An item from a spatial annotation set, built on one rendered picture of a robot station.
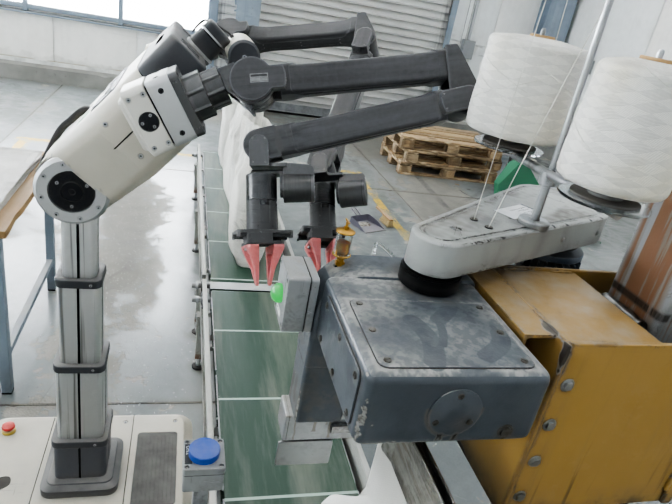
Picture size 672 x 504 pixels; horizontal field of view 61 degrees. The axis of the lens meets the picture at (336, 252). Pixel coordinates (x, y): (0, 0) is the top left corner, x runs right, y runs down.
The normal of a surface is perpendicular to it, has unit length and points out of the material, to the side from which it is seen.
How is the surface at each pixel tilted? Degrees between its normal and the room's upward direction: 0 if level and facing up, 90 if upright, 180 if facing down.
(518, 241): 90
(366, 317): 0
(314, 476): 0
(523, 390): 90
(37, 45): 90
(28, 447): 0
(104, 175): 115
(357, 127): 70
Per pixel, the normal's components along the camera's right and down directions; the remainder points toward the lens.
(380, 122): 0.06, 0.08
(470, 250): 0.60, 0.43
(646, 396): 0.22, 0.44
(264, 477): 0.17, -0.90
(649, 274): -0.96, -0.06
